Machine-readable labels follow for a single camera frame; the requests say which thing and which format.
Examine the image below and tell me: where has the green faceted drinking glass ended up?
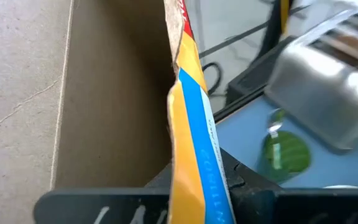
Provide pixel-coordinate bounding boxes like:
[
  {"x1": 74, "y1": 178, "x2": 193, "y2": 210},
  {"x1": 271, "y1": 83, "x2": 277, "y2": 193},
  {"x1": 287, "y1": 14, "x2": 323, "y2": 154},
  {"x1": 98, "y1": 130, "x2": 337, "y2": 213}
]
[{"x1": 256, "y1": 108, "x2": 312, "y2": 184}]

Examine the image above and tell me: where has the raisin bran cereal box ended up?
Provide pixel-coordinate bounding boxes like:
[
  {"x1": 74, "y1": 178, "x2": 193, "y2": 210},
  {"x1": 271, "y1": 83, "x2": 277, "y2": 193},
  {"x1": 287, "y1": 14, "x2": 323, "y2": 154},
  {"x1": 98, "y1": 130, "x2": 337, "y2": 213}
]
[{"x1": 0, "y1": 0, "x2": 237, "y2": 224}]

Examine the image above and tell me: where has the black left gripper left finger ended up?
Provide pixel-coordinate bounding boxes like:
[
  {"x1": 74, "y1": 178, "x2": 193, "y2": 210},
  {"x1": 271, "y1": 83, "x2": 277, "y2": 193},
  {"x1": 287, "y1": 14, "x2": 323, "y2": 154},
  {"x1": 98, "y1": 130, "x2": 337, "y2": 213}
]
[{"x1": 32, "y1": 163, "x2": 174, "y2": 224}]

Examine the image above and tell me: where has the black floor cable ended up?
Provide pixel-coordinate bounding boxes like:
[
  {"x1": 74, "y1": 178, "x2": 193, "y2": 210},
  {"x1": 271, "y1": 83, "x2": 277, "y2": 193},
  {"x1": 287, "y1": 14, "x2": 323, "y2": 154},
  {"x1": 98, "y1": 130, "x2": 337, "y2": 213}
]
[{"x1": 201, "y1": 61, "x2": 224, "y2": 96}]

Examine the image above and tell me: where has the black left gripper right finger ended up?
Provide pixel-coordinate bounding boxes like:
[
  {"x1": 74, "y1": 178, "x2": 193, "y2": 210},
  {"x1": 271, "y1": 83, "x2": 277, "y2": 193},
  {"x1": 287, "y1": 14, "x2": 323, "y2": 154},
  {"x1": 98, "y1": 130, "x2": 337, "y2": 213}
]
[{"x1": 221, "y1": 148, "x2": 358, "y2": 224}]

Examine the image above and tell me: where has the black frame post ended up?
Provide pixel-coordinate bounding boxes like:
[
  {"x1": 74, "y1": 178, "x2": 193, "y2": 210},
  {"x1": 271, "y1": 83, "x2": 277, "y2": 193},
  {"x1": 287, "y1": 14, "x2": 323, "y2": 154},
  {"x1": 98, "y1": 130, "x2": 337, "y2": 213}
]
[{"x1": 258, "y1": 0, "x2": 293, "y2": 60}]

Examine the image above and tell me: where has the stainless steel toaster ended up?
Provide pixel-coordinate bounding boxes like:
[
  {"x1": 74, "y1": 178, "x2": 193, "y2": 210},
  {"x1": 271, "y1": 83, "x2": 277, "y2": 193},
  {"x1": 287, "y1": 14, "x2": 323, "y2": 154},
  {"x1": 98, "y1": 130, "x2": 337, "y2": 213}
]
[{"x1": 264, "y1": 0, "x2": 358, "y2": 153}]

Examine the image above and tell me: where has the yellow hanging cable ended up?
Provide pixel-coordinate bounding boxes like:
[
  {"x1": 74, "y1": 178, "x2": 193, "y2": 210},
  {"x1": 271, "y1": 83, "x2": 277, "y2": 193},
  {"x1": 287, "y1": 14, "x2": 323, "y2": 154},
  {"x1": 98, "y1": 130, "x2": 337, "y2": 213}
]
[{"x1": 280, "y1": 0, "x2": 291, "y2": 35}]

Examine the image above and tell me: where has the black panel stand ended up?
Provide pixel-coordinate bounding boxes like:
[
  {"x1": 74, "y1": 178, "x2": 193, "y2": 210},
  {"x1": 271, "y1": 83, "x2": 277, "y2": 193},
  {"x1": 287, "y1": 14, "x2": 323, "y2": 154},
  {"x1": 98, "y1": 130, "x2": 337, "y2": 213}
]
[{"x1": 225, "y1": 35, "x2": 296, "y2": 106}]

